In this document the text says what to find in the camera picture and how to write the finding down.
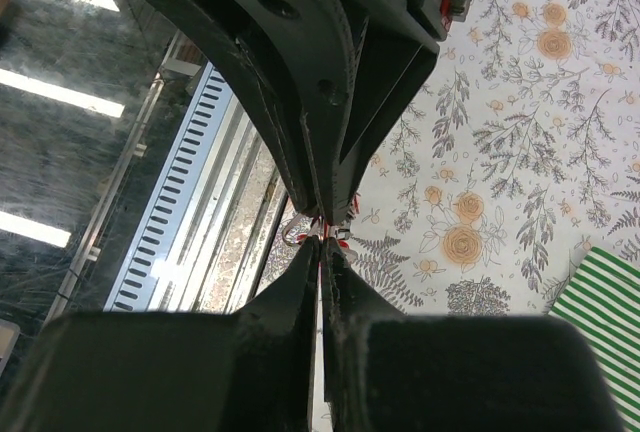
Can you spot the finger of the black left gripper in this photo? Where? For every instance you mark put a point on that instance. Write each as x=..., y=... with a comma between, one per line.
x=249, y=63

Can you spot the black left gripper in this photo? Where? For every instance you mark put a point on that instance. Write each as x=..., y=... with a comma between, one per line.
x=355, y=65

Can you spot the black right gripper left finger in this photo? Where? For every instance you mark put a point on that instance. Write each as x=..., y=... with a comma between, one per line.
x=157, y=371

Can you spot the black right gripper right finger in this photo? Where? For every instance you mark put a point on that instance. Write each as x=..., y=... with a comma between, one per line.
x=388, y=371

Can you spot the large silver keyring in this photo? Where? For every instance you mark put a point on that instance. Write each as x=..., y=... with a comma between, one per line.
x=297, y=225

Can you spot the floral tablecloth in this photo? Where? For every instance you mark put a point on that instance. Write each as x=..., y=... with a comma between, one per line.
x=518, y=155

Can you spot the green white striped cloth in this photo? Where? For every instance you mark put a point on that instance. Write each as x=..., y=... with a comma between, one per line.
x=601, y=300

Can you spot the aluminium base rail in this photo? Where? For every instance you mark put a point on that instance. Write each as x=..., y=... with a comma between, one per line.
x=204, y=235

